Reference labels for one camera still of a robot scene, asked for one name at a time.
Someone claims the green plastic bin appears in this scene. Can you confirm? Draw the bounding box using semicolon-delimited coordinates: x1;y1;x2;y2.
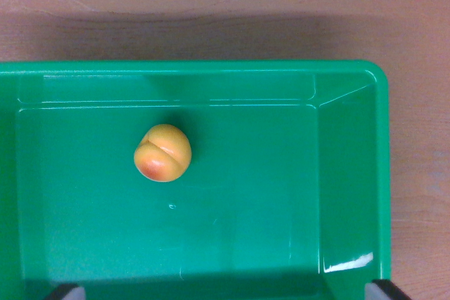
0;60;393;300

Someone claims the yellow orange peach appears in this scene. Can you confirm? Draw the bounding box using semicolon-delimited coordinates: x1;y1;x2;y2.
133;123;193;183

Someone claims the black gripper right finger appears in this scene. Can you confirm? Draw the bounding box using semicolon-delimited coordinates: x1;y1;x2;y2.
364;278;413;300

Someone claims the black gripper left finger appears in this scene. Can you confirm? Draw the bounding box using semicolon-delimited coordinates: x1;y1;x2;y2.
43;282;86;300

